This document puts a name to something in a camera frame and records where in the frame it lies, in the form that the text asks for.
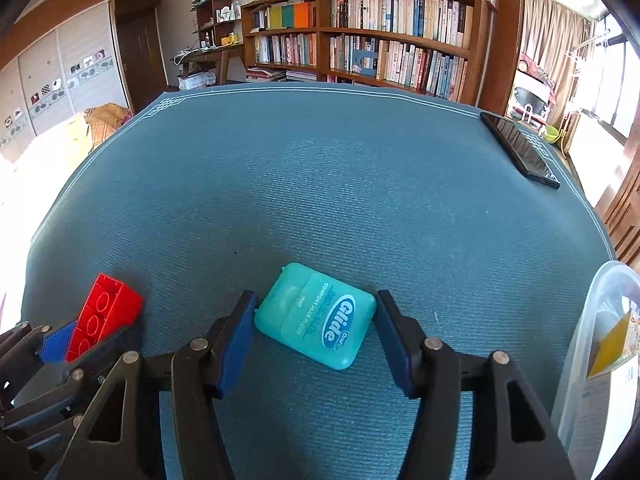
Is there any clear plastic bowl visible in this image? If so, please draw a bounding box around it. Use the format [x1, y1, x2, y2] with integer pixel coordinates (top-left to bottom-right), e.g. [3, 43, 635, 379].
[551, 261, 639, 479]

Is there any black smartphone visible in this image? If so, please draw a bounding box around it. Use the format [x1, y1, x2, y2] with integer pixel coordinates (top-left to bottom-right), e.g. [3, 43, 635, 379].
[480, 112, 560, 190]

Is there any teal dental floss case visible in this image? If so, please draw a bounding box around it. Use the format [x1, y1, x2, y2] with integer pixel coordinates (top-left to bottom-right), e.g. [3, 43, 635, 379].
[255, 262, 376, 370]

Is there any rolling cart with basin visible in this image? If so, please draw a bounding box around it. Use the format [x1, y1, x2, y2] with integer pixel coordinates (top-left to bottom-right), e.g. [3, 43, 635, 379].
[506, 70, 555, 130]

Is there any blue table mat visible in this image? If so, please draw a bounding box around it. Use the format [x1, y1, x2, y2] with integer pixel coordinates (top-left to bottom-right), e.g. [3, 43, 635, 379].
[22, 84, 615, 479]

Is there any red long toy block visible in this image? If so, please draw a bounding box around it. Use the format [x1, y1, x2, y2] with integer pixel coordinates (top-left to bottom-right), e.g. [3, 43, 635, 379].
[64, 273, 143, 363]

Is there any yellow ointment box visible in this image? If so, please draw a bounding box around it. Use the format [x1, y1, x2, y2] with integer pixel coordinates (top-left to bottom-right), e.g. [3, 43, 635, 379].
[588, 310, 639, 377]

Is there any white baby wash box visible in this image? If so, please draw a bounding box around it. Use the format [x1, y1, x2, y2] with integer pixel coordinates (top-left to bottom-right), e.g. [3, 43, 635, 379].
[568, 354, 639, 479]

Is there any wooden bookshelf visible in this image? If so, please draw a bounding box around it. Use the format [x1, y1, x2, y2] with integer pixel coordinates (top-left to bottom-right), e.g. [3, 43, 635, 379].
[242, 0, 486, 105]

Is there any small wooden shelf desk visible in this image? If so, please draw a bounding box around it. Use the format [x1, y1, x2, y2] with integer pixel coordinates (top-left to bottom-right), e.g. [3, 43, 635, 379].
[174, 0, 244, 84]

